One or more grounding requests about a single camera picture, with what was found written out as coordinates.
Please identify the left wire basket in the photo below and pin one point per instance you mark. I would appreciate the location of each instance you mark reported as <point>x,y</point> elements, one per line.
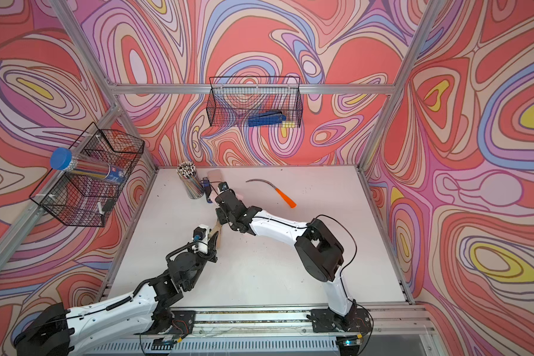
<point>76,200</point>

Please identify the blue black stapler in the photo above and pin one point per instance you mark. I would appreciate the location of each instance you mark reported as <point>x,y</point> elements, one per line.
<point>207,188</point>

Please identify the yellow block in basket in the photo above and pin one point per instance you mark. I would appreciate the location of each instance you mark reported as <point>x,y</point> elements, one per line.
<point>288,125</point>

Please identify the pencil cup on table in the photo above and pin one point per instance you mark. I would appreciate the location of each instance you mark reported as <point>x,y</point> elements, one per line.
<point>187,173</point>

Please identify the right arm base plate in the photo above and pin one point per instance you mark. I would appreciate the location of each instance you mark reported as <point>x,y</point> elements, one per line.
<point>325,320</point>

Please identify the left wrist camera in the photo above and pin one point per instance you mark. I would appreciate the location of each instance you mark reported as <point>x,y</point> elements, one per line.
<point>200,234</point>

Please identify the wooden handled sickle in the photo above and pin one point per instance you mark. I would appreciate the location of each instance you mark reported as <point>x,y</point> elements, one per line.
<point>217,243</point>
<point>215,231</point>

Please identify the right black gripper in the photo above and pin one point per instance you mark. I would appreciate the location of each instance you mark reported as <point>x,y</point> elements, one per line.
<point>220,213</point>

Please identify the back wire basket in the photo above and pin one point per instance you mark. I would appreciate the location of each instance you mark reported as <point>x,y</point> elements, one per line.
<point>232,100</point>

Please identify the pink eraser block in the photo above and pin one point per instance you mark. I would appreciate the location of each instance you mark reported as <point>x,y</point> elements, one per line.
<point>215,176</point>

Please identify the blue capped pencil tube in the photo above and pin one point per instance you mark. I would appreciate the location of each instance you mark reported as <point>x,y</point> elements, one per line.
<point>62,159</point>

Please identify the orange handled sickle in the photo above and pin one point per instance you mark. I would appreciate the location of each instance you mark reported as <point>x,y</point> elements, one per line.
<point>291,203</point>

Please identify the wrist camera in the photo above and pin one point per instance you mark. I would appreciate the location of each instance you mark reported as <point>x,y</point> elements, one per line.
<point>223,186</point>
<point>200,234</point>

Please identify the wire basket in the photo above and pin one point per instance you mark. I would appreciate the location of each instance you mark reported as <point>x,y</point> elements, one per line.
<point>232,100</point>
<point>76,200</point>

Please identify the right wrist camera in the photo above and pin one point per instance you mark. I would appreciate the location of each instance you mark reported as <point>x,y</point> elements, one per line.
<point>223,186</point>

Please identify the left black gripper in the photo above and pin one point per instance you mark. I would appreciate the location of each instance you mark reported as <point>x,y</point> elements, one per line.
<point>211,251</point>

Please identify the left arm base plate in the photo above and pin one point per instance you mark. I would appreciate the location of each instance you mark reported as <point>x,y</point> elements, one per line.
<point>175,322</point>

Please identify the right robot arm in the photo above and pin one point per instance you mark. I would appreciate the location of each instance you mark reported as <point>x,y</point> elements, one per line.
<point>320,252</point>

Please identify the blue tool in basket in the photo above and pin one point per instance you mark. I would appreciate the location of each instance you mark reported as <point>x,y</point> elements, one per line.
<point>267,118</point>

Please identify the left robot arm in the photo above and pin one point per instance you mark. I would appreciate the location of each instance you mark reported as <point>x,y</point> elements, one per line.
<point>61,331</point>

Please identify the aluminium front rail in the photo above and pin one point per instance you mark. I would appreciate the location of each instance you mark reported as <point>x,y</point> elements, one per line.
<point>396,330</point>

